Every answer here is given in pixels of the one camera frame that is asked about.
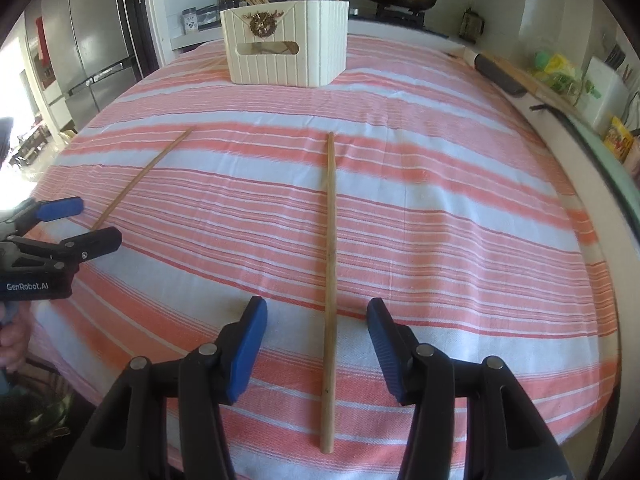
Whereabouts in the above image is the wooden cutting board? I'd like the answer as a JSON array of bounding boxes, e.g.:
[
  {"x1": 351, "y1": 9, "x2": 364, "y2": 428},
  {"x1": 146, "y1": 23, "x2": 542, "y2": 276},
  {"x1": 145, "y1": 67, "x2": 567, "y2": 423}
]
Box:
[{"x1": 492, "y1": 57, "x2": 588, "y2": 118}]

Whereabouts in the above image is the black rimmed green tray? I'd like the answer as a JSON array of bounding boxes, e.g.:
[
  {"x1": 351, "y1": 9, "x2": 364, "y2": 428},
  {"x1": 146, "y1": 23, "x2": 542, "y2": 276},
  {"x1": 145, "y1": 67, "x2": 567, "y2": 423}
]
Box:
[{"x1": 531, "y1": 104, "x2": 640, "y2": 221}]

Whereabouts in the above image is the red white striped cloth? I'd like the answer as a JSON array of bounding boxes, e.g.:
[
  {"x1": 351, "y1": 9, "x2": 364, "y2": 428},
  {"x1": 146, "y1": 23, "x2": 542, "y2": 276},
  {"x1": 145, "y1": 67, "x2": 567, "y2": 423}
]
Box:
[{"x1": 30, "y1": 35, "x2": 616, "y2": 480}]

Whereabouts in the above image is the wire rack with colourful cloths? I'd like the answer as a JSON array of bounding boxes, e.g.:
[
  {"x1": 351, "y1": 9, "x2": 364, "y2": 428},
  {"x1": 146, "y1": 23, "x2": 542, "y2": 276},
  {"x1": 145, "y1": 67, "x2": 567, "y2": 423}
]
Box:
[{"x1": 530, "y1": 50, "x2": 588, "y2": 106}]

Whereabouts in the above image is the person's left hand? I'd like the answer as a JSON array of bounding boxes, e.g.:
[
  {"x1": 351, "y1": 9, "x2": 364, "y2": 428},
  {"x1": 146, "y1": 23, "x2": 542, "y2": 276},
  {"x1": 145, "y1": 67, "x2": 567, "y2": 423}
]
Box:
[{"x1": 0, "y1": 311, "x2": 32, "y2": 373}]

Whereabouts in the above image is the steel refrigerator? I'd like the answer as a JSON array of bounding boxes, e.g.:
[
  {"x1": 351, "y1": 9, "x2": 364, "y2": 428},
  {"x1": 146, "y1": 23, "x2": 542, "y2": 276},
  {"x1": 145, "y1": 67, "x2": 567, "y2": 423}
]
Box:
[{"x1": 25, "y1": 0, "x2": 138, "y2": 131}]

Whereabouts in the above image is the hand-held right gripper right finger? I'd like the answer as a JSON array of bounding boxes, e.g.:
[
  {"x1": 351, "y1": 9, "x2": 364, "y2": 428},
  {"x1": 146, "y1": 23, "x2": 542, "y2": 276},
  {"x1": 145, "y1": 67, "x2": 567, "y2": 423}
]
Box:
[{"x1": 366, "y1": 297, "x2": 576, "y2": 480}]

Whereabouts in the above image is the yellow snack packet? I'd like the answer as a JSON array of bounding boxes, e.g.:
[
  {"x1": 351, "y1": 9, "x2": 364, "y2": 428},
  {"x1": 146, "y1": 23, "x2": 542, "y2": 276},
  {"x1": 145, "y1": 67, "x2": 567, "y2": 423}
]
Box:
[{"x1": 602, "y1": 116, "x2": 635, "y2": 162}]

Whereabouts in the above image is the white plastic box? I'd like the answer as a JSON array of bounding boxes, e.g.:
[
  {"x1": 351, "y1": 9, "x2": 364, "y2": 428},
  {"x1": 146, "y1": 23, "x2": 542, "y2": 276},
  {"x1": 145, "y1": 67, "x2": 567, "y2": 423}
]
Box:
[{"x1": 582, "y1": 56, "x2": 631, "y2": 131}]

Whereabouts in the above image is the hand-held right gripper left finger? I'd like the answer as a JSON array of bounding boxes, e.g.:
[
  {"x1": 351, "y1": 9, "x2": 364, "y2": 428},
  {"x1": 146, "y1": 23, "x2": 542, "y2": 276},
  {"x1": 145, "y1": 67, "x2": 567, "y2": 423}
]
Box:
[{"x1": 57, "y1": 296, "x2": 268, "y2": 480}]

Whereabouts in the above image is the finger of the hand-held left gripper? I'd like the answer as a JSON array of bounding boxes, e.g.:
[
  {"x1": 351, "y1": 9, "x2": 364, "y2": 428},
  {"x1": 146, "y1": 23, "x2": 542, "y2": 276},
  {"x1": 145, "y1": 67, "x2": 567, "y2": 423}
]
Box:
[
  {"x1": 0, "y1": 197, "x2": 84, "y2": 237},
  {"x1": 0, "y1": 226, "x2": 122, "y2": 271}
]

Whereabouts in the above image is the glass pitcher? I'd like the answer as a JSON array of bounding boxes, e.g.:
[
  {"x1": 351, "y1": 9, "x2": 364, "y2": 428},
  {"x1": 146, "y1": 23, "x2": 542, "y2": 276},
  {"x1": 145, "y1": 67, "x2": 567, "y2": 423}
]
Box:
[{"x1": 459, "y1": 7, "x2": 486, "y2": 42}]

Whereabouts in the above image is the black gas stove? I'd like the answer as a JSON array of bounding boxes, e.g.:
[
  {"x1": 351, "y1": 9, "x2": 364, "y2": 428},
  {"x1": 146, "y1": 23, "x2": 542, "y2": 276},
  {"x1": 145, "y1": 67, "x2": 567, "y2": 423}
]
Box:
[{"x1": 347, "y1": 5, "x2": 451, "y2": 38}]

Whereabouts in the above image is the red fridge sticker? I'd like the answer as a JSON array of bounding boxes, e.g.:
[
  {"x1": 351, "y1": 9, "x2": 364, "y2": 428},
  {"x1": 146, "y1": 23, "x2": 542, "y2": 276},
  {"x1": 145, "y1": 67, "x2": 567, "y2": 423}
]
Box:
[{"x1": 35, "y1": 16, "x2": 54, "y2": 88}]

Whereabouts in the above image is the dark low table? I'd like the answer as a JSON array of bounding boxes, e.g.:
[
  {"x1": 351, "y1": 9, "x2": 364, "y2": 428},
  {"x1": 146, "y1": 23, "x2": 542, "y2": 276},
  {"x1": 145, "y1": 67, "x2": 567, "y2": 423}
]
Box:
[{"x1": 10, "y1": 125, "x2": 51, "y2": 166}]

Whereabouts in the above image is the printed storage jar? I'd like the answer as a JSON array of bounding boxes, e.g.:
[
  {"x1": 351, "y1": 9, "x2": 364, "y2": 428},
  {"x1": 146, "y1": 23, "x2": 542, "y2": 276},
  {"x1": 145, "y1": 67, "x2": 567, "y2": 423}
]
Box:
[{"x1": 181, "y1": 5, "x2": 222, "y2": 35}]

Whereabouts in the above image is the white ribbed storage box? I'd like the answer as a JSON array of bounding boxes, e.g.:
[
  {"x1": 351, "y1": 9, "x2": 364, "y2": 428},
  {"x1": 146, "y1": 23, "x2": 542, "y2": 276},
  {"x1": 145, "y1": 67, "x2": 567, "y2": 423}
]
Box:
[{"x1": 221, "y1": 1, "x2": 349, "y2": 88}]

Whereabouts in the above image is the black padded mat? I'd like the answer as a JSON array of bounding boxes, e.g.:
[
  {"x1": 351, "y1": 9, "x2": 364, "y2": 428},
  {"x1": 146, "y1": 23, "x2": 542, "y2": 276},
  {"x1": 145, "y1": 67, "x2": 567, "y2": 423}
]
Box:
[{"x1": 474, "y1": 53, "x2": 528, "y2": 96}]

